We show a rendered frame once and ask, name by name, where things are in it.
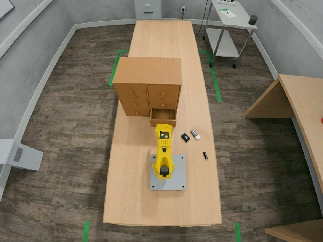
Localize white eraser with black sleeve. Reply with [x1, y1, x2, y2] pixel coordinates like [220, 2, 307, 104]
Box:
[190, 129, 200, 140]

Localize brown wooden chest of drawers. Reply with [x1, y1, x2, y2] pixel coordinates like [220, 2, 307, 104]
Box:
[112, 57, 182, 116]

